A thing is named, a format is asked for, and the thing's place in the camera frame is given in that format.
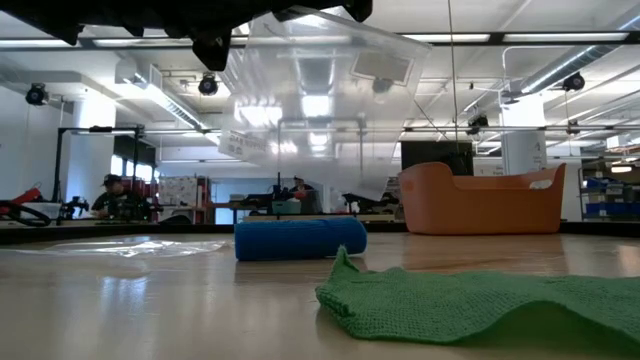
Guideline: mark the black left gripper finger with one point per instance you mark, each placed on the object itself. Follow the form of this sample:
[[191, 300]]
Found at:
[[310, 6]]

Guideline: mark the clear plastic bag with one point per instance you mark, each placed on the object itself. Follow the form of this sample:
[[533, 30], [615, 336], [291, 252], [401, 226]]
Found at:
[[320, 125], [130, 247]]

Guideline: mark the blue elastic bandage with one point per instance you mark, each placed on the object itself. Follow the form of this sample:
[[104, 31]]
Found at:
[[300, 239]]

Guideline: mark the green elastic bandage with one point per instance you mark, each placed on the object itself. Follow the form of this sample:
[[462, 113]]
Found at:
[[450, 305]]

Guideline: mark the black ceiling-hung reel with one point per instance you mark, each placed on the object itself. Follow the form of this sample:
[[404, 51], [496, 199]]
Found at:
[[573, 82], [208, 86], [36, 95], [478, 122]]

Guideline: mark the person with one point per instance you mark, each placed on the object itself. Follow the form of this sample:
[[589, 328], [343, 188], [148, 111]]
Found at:
[[117, 200], [302, 190]]

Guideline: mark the black monitor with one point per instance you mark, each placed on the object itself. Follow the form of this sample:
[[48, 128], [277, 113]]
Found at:
[[430, 155]]

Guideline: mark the teal box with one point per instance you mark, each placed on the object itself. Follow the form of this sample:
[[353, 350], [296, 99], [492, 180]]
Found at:
[[286, 207]]

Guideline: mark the orange plastic basket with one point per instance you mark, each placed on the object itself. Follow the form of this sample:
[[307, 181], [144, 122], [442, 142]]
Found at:
[[480, 205]]

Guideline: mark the shelf with blue bins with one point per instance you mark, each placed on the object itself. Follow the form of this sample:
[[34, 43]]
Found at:
[[610, 200]]

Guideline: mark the neighbouring rig black frame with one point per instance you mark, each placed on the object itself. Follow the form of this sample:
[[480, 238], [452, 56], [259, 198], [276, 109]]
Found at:
[[59, 165]]

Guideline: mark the black aluminium table frame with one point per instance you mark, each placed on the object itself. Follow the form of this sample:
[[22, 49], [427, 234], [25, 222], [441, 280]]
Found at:
[[150, 232]]

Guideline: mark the silver ventilation duct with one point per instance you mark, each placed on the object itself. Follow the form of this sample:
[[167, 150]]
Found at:
[[565, 65]]

